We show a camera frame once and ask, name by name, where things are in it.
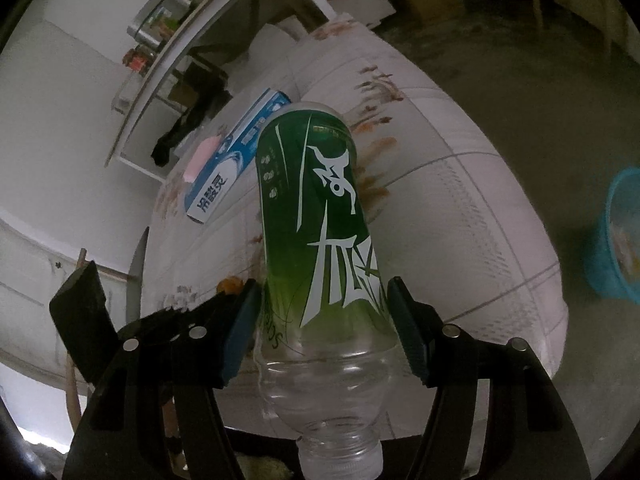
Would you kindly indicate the clear glass container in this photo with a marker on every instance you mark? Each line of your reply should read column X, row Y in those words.
column 127, row 92

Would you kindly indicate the metal pot with lid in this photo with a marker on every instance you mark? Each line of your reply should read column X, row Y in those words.
column 160, row 12

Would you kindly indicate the green label plastic bottle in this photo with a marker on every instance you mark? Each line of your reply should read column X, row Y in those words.
column 315, row 240

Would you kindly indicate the white pillow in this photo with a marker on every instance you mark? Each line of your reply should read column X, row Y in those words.
column 270, row 55

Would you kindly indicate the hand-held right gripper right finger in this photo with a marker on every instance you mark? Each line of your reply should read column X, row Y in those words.
column 410, row 330

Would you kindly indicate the black cloth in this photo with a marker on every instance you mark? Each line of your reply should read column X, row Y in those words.
column 192, row 105

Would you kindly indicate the pink packet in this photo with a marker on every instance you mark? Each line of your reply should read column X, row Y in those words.
column 202, row 157

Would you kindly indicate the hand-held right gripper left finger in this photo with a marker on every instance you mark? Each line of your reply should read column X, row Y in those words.
column 240, row 330

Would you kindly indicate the blue plastic basket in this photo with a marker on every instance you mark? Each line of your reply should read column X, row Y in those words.
column 607, row 255

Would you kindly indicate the red lid jar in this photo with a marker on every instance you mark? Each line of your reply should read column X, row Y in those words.
column 137, row 60

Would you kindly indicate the table with floral tablecloth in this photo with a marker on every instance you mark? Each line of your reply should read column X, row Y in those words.
column 450, row 200

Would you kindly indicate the wooden chair with dark seat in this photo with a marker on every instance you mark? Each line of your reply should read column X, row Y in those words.
column 80, row 300

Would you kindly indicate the white shelf table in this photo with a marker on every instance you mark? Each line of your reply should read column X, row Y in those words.
column 200, row 20

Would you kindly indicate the blue white toothpaste box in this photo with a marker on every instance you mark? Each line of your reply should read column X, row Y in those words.
column 235, row 160

